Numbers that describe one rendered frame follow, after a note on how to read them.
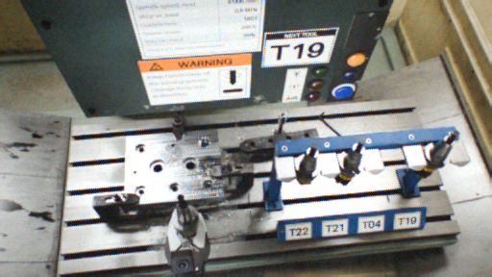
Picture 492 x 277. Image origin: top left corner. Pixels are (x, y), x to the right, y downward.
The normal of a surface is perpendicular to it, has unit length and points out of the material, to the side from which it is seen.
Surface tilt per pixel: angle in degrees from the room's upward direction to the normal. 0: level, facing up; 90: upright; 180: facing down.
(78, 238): 0
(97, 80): 90
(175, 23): 90
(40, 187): 24
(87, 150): 0
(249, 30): 90
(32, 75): 0
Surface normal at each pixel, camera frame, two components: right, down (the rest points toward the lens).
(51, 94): 0.02, -0.48
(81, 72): 0.11, 0.87
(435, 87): -0.39, -0.40
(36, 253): 0.42, -0.48
